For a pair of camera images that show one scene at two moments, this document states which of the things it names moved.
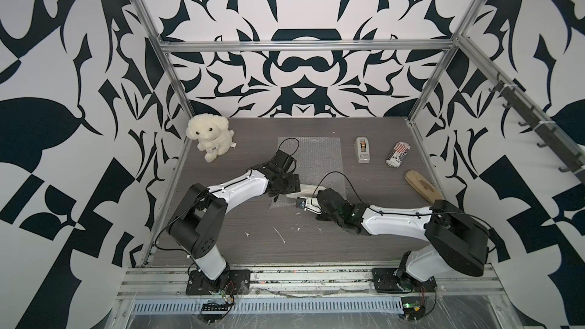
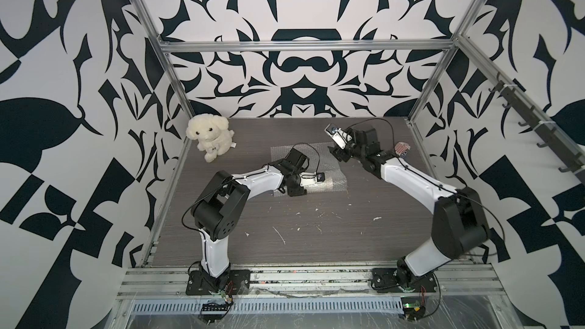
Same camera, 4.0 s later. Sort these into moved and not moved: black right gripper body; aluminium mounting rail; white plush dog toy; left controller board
Moved: black right gripper body
Not moved: white plush dog toy; aluminium mounting rail; left controller board
